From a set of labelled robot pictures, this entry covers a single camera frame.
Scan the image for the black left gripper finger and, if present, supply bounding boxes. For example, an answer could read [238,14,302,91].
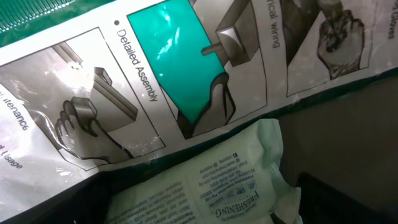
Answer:
[297,172,389,224]

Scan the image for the pale green wet wipes pack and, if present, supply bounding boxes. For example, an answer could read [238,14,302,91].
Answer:
[105,119,302,224]

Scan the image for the green 3M gloves package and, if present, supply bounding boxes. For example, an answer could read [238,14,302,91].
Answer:
[1,0,397,223]

